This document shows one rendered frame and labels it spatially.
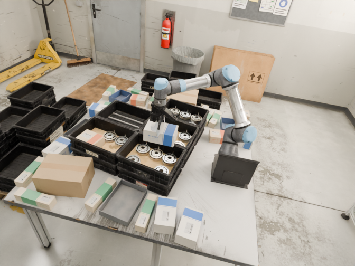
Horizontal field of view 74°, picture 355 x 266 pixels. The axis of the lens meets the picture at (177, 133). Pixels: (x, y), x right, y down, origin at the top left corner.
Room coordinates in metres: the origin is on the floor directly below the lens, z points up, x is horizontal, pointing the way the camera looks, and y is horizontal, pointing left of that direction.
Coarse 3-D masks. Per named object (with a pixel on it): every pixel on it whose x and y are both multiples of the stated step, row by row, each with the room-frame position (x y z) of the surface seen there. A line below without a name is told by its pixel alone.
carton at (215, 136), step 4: (212, 132) 1.71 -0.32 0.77; (216, 132) 1.72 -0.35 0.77; (220, 132) 1.73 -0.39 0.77; (208, 136) 1.74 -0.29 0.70; (212, 136) 1.66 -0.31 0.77; (216, 136) 1.66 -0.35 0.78; (220, 136) 1.67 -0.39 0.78; (212, 140) 1.65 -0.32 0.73; (216, 140) 1.65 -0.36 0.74; (220, 140) 1.65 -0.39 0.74
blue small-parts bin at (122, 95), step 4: (116, 92) 2.20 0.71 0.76; (120, 92) 2.27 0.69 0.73; (124, 92) 2.25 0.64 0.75; (128, 92) 2.23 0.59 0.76; (112, 96) 2.13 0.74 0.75; (116, 96) 2.20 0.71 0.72; (120, 96) 2.23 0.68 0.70; (124, 96) 2.24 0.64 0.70; (128, 96) 2.16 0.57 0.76; (112, 100) 2.07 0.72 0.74; (120, 100) 2.15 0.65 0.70; (124, 100) 2.09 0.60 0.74; (128, 100) 2.16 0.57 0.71
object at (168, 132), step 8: (144, 128) 1.16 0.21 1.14; (168, 128) 1.20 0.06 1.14; (176, 128) 1.21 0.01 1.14; (144, 136) 1.15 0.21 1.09; (152, 136) 1.14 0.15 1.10; (160, 136) 1.13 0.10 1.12; (168, 136) 1.13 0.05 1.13; (176, 136) 1.23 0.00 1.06; (160, 144) 1.13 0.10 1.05; (168, 144) 1.13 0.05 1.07
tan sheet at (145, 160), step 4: (132, 152) 1.25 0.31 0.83; (140, 156) 1.22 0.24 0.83; (144, 156) 1.23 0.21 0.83; (148, 156) 1.24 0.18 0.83; (144, 160) 1.19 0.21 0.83; (148, 160) 1.19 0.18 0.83; (152, 160) 1.20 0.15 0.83; (160, 160) 1.21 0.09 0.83; (176, 160) 1.23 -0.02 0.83; (144, 164) 1.15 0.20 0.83; (148, 164) 1.16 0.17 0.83; (152, 164) 1.16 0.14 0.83; (156, 164) 1.17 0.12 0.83; (160, 164) 1.17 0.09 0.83; (168, 168) 1.14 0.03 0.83
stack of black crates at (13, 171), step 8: (8, 152) 1.49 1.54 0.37; (16, 152) 1.55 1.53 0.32; (24, 152) 1.60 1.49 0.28; (32, 152) 1.59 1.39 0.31; (40, 152) 1.58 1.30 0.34; (0, 160) 1.38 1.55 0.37; (8, 160) 1.45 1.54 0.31; (16, 160) 1.49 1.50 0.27; (24, 160) 1.50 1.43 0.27; (32, 160) 1.52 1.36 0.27; (0, 168) 1.35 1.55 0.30; (8, 168) 1.38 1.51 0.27; (16, 168) 1.40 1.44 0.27; (24, 168) 1.41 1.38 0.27; (0, 176) 1.21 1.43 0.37; (8, 176) 1.30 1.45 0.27; (16, 176) 1.31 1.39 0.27; (0, 184) 1.21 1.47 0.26; (8, 184) 1.21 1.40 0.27; (8, 192) 1.21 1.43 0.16
